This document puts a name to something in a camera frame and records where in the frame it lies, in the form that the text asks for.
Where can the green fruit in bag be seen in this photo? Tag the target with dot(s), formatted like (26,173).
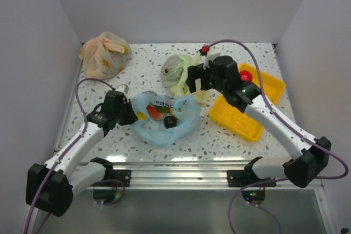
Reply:
(165,110)

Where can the light blue plastic bag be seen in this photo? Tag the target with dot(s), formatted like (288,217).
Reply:
(184,108)

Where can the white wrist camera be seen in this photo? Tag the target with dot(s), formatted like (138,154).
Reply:
(123,88)
(210,54)

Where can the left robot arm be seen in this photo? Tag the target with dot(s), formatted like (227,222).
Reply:
(52,186)

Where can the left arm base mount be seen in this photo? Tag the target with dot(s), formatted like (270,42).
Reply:
(110,189)

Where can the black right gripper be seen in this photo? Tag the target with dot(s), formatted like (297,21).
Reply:
(196,72)

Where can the dark purple plum fruit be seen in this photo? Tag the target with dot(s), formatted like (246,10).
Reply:
(170,122)

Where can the orange plastic bag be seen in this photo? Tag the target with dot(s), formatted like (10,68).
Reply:
(104,56)

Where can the yellow plastic tray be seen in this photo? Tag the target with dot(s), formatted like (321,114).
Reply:
(239,123)

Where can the green avocado plastic bag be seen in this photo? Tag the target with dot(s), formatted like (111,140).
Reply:
(174,72)

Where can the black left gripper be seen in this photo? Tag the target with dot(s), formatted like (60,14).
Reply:
(132,118)

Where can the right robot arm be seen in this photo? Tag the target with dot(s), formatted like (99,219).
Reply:
(307,155)

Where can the aluminium table edge rail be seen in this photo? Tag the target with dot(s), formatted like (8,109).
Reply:
(185,175)

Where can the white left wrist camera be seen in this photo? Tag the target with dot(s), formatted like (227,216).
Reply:
(123,88)

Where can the red fruit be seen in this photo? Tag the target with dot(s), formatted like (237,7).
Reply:
(246,76)

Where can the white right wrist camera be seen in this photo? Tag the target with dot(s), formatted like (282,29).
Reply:
(210,54)

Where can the pink red peach slice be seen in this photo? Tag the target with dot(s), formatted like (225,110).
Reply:
(154,113)

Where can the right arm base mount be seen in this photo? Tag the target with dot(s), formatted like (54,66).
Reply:
(246,176)

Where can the small yellow fruit piece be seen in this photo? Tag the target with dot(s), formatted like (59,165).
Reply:
(141,116)

